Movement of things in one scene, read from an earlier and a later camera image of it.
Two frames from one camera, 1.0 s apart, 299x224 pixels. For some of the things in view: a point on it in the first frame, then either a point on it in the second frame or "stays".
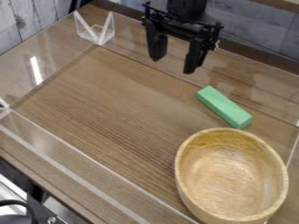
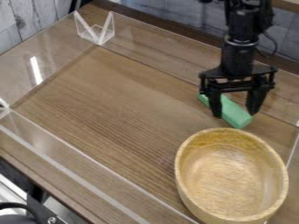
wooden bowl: (230, 178) stays
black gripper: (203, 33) to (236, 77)
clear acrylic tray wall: (95, 114) stays
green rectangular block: (224, 107) stays
